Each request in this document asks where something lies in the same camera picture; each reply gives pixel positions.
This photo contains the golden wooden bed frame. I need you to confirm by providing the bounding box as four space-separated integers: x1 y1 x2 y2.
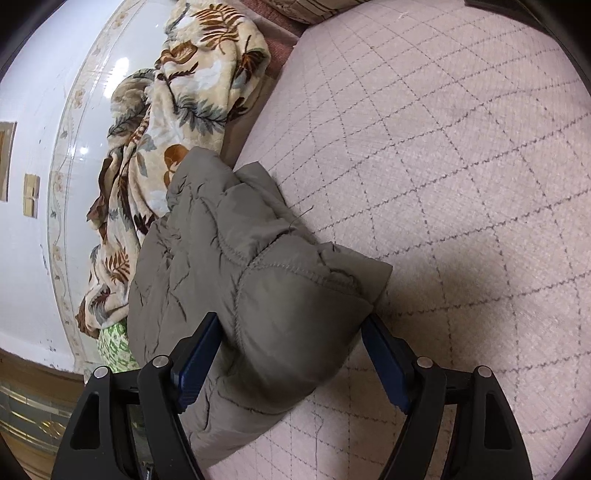
0 348 93 467

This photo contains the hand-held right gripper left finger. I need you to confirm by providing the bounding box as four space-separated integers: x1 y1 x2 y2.
51 312 221 480

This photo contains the pink quilted bed sheet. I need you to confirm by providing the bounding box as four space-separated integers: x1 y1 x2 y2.
194 0 591 480

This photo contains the green checked pillow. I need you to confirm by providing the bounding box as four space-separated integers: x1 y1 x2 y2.
97 320 140 373

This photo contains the framed wall panel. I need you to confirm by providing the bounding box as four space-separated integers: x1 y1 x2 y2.
0 121 18 202

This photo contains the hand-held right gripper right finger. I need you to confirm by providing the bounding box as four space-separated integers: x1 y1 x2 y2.
361 315 534 480

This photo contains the leaf print fleece blanket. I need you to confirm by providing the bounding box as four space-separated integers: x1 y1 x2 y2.
75 0 272 340

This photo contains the olive grey padded jacket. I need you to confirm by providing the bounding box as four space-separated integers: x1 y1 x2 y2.
127 147 393 457

